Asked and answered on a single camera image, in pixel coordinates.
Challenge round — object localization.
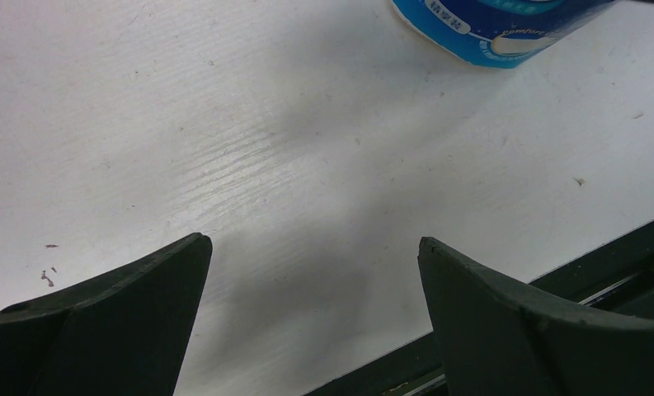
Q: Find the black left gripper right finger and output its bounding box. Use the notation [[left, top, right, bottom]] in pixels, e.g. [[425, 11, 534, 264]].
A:
[[417, 237, 654, 395]]

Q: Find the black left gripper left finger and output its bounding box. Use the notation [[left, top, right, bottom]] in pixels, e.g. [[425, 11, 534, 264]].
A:
[[0, 233, 213, 395]]

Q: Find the blue Tempo packaged roll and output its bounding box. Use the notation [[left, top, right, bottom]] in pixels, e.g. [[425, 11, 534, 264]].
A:
[[393, 0, 614, 69]]

